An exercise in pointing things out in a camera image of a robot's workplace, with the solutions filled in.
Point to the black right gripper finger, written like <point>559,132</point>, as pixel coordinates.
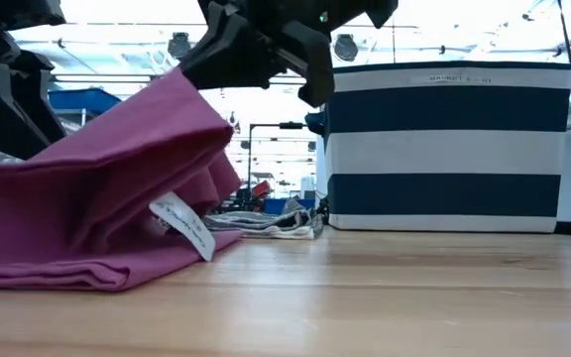
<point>317,64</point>
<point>236,54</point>

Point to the magenta towel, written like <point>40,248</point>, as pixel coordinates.
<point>92,198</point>

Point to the grey checked towel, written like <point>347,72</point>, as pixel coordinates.
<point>265,225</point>

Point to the blue storage bin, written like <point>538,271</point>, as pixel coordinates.
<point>82,99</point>

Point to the red crate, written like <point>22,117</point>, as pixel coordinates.
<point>262,190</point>

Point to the blue crate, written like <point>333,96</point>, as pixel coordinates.
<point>275,205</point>

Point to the navy white striped basket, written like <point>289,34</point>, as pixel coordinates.
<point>444,154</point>

